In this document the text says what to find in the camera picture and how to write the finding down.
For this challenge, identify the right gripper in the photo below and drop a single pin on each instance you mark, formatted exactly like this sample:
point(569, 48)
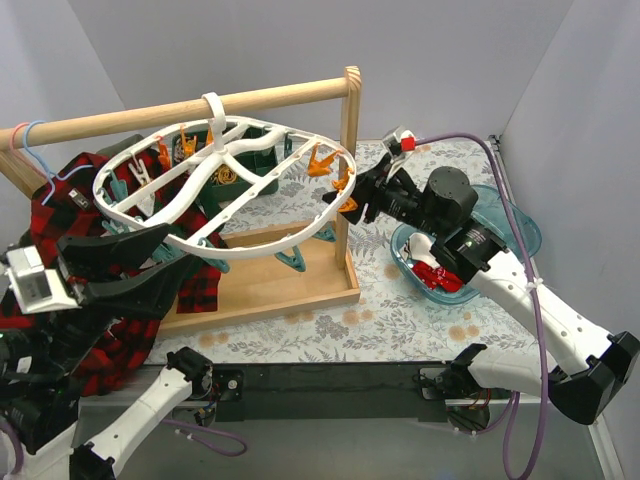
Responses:
point(377, 190)

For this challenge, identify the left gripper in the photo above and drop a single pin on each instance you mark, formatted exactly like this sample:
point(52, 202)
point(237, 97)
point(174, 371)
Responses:
point(83, 286)

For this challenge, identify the white sock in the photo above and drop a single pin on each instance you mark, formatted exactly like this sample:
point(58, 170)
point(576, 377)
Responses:
point(420, 247)

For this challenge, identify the red snowflake sock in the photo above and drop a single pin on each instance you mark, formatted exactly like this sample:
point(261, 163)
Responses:
point(438, 277)

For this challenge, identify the white round clip hanger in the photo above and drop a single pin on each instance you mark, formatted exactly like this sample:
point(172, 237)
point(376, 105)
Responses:
point(220, 195)

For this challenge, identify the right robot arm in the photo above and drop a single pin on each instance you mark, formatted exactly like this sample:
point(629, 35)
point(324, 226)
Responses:
point(581, 367)

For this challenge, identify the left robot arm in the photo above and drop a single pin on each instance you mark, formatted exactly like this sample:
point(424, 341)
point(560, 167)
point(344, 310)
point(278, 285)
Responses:
point(40, 410)

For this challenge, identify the red plaid shirt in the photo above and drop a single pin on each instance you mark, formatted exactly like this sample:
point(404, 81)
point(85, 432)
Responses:
point(71, 212)

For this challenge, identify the wooden clothes rack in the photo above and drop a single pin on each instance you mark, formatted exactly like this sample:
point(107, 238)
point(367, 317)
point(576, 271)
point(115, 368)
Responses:
point(275, 271)

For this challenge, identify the floral table mat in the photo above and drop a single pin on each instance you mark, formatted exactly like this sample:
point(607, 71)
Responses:
point(391, 321)

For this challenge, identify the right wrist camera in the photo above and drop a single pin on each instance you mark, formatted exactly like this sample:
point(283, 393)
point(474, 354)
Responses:
point(399, 141)

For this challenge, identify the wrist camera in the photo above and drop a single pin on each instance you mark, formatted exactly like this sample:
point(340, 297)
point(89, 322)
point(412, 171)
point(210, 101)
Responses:
point(399, 141)
point(37, 288)

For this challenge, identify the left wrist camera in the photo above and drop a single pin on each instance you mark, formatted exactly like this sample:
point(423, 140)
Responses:
point(37, 288)

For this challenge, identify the blue wire hanger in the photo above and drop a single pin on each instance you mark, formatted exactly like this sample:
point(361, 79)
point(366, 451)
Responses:
point(50, 175)

